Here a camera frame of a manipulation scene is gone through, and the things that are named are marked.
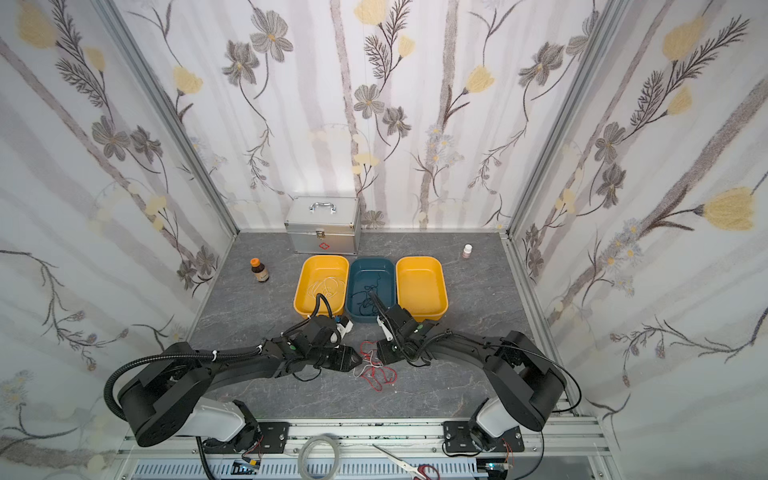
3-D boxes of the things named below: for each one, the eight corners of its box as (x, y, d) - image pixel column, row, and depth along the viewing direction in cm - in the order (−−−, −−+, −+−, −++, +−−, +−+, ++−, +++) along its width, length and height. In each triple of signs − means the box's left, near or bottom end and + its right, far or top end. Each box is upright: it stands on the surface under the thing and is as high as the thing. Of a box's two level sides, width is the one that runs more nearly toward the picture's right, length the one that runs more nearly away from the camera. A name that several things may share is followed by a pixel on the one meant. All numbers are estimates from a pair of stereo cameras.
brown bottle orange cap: (258, 283, 107) (247, 265, 99) (261, 275, 109) (250, 257, 101) (268, 283, 107) (258, 265, 99) (270, 275, 109) (261, 257, 101)
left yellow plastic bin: (295, 319, 98) (290, 309, 92) (307, 266, 112) (303, 255, 107) (345, 319, 98) (343, 309, 92) (351, 266, 112) (349, 255, 107)
